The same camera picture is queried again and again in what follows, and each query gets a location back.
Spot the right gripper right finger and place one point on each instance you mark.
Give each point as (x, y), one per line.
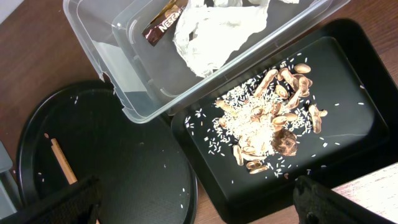
(315, 203)

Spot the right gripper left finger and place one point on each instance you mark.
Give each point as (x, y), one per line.
(78, 203)

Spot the wooden chopstick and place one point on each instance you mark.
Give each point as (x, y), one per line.
(62, 161)

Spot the food scraps and rice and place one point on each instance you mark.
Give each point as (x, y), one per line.
(297, 116)

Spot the brown coffee sachet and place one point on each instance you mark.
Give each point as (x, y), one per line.
(162, 22)

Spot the white napkin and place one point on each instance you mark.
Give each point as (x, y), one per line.
(207, 33)

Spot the grey dishwasher rack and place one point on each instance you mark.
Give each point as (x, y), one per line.
(10, 198)

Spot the round black tray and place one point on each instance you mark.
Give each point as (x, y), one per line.
(145, 178)

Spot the black rectangular tray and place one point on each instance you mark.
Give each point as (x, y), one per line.
(248, 201)

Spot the clear plastic bin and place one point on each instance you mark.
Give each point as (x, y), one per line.
(154, 79)

